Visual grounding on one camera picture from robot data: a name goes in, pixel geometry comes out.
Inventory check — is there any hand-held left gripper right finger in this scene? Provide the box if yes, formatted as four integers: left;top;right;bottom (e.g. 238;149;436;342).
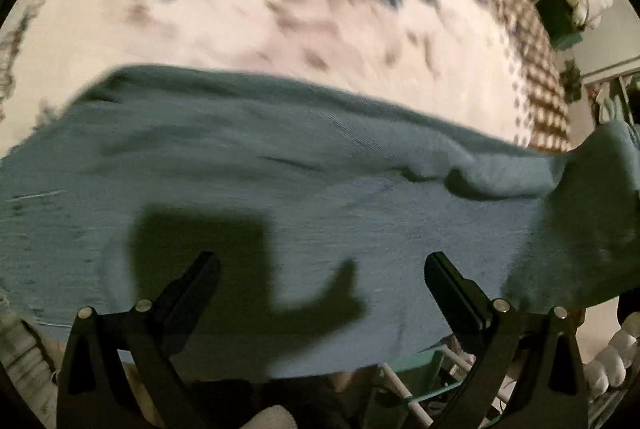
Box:
424;251;591;429

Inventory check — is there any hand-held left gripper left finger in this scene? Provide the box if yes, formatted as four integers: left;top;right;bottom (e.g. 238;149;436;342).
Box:
56;251;222;429

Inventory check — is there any teal blue towel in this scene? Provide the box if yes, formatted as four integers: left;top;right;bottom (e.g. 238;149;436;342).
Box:
0;64;640;380

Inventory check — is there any white chunky knit cloth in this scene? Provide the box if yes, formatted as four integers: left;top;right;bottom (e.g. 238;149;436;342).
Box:
582;311;640;405

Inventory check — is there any patterned cream brown blanket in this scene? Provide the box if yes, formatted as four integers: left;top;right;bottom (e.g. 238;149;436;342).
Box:
0;0;573;155

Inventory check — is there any green and white frame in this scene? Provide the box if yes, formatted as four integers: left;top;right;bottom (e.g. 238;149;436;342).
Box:
377;344;521;429

